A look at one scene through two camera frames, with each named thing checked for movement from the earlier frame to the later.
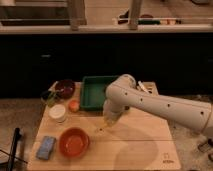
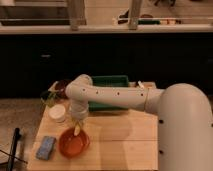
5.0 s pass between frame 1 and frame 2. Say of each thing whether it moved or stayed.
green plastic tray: stayed
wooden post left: stayed
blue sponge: stayed
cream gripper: moved
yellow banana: moved
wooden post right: stayed
